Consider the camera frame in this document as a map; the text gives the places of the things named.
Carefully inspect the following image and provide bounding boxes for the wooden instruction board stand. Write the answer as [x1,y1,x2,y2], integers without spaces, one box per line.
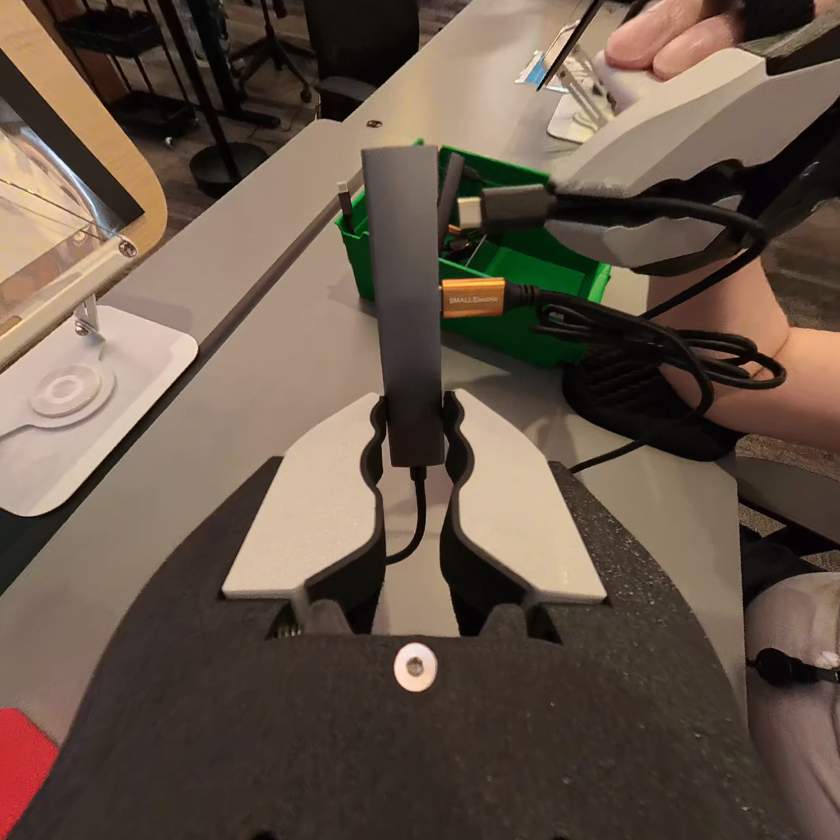
[0,0,199,519]
[515,0,634,143]

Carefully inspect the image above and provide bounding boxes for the green plastic bin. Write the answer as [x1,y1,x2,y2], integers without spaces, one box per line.
[335,139,613,368]

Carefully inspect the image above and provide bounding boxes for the black floor stand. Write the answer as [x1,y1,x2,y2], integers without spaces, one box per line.
[157,0,270,199]

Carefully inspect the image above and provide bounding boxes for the black elbow pad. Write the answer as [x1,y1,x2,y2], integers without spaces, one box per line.
[563,346,739,463]

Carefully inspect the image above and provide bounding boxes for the black shoulder strap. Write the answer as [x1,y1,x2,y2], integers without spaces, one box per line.
[748,646,840,686]

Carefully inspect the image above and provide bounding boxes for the small tangled wires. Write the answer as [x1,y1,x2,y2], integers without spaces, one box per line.
[440,223,500,263]

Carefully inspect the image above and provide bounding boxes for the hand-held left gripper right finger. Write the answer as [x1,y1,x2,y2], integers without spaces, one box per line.
[441,387,609,637]

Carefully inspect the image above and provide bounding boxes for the black wire cart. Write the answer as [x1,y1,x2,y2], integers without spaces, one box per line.
[56,0,198,147]

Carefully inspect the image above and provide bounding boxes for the dark grey usb hub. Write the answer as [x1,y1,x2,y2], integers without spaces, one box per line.
[438,152,468,238]
[361,146,448,469]

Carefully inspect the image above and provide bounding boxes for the black usb-c cable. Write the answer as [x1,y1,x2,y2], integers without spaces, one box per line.
[457,184,770,322]

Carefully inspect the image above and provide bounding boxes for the orange plug usb-c cable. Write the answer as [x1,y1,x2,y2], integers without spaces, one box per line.
[441,278,788,476]

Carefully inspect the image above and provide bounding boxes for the person's right forearm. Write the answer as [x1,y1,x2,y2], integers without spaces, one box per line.
[646,262,840,455]

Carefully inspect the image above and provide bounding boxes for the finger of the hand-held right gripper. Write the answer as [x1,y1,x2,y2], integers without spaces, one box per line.
[548,49,785,201]
[543,213,746,271]

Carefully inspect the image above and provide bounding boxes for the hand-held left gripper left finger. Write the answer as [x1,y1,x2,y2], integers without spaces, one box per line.
[222,392,389,637]

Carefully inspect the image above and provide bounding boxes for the black office chair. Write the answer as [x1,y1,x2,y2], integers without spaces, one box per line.
[735,453,840,572]
[230,0,421,122]

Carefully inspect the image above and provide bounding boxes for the person's right hand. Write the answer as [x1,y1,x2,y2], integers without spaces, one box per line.
[602,0,759,81]

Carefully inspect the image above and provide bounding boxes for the red plastic bin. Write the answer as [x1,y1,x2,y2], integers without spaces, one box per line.
[0,707,61,837]

